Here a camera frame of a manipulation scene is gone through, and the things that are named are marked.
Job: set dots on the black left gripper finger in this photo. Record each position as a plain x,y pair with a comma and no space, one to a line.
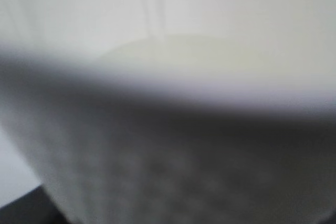
34,207

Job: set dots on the white paper cup green logo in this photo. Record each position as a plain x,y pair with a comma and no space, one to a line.
174,111

